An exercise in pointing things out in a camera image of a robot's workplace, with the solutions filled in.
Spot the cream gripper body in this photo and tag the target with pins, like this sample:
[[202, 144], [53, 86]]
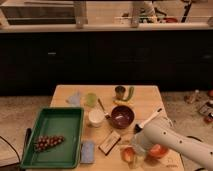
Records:
[[136, 160]]

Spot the red yellow apple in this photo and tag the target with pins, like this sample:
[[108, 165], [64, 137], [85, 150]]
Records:
[[127, 154]]

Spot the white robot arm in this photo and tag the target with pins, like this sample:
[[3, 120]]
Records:
[[160, 131]]

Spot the green plastic tray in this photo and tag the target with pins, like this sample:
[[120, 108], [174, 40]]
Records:
[[57, 121]]

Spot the orange bowl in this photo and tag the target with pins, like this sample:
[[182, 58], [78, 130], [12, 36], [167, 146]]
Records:
[[158, 151]]

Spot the dark maroon bowl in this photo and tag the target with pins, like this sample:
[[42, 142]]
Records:
[[122, 117]]

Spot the blue sponge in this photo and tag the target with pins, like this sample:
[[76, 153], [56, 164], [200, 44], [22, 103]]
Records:
[[87, 152]]

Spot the white cup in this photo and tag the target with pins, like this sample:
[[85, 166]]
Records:
[[96, 117]]

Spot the green cucumber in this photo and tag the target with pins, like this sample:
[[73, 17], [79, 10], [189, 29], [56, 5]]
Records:
[[130, 93]]

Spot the metal cup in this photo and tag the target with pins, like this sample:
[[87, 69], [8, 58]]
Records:
[[120, 91]]

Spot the light green cup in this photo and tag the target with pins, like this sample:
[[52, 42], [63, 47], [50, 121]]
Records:
[[91, 99]]

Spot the light blue plastic piece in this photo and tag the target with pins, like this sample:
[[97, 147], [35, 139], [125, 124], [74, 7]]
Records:
[[74, 100]]

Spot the bunch of red grapes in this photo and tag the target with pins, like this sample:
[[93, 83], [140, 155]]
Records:
[[46, 142]]

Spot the black tool at table edge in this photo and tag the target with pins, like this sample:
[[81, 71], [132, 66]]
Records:
[[26, 139]]

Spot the wooden handled spoon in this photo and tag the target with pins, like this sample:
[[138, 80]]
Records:
[[107, 116]]

